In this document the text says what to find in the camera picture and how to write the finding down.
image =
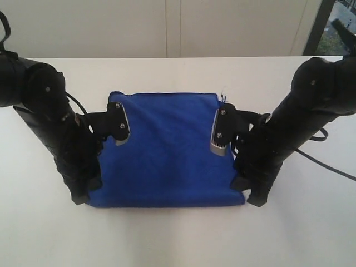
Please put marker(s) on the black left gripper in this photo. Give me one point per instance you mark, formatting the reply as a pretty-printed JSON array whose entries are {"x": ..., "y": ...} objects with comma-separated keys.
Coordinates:
[{"x": 61, "y": 126}]

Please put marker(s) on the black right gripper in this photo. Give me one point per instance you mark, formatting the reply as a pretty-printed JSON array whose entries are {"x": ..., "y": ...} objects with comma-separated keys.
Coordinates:
[{"x": 271, "y": 141}]

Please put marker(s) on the blue towel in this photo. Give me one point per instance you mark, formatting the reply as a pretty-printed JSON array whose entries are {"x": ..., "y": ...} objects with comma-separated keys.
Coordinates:
[{"x": 167, "y": 161}]

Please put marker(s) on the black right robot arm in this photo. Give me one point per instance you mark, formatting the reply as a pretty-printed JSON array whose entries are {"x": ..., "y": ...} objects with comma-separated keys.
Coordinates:
[{"x": 321, "y": 91}]

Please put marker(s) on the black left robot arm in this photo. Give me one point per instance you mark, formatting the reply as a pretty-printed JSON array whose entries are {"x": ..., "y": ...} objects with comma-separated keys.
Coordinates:
[{"x": 37, "y": 92}]

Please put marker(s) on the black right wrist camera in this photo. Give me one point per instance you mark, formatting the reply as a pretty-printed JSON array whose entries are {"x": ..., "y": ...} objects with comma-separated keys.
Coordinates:
[{"x": 230, "y": 125}]

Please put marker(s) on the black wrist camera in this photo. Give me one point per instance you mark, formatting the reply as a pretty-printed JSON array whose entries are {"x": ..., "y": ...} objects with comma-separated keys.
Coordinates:
[
  {"x": 113, "y": 122},
  {"x": 230, "y": 125}
]

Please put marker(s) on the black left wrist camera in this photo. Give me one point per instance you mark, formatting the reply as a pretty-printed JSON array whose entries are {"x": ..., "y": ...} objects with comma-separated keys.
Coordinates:
[{"x": 113, "y": 122}]

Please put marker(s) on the black window frame post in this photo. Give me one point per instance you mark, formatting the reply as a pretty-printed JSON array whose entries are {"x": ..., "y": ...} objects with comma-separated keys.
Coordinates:
[{"x": 317, "y": 29}]

